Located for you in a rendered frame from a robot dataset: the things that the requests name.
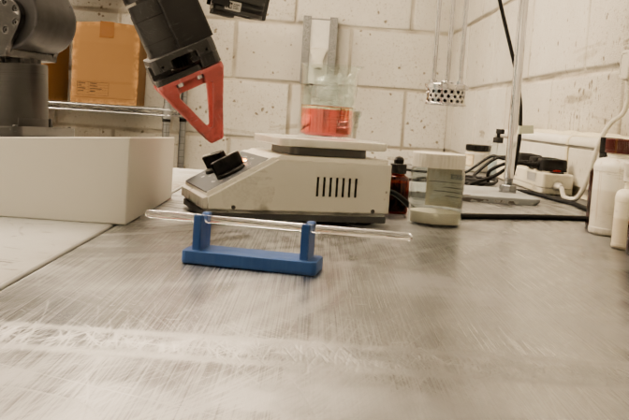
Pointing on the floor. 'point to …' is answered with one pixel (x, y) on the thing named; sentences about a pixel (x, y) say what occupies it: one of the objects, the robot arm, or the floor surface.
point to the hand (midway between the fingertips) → (212, 132)
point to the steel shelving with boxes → (101, 49)
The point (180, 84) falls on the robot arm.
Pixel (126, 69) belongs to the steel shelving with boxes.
